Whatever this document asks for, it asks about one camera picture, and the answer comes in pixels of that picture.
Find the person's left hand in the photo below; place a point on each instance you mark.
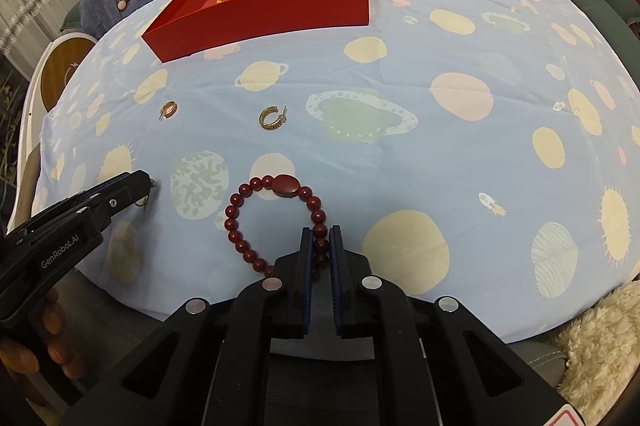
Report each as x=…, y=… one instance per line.
x=50, y=321

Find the round wooden panel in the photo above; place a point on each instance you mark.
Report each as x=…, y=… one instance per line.
x=60, y=71

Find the white fluffy cloth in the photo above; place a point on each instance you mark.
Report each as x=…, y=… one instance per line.
x=600, y=346

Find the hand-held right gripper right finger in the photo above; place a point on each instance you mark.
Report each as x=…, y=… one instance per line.
x=335, y=281

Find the gold hoop earring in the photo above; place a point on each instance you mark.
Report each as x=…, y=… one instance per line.
x=172, y=111
x=265, y=118

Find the light blue planet-print sheet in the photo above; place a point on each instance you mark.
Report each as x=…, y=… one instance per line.
x=450, y=156

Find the white appliance housing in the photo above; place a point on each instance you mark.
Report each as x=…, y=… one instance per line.
x=30, y=131

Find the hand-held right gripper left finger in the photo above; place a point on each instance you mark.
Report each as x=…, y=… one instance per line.
x=307, y=281

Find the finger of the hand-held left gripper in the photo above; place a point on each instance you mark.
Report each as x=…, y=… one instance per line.
x=125, y=181
x=122, y=206

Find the silver tinsel garland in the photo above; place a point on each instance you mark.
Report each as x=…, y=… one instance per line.
x=30, y=11

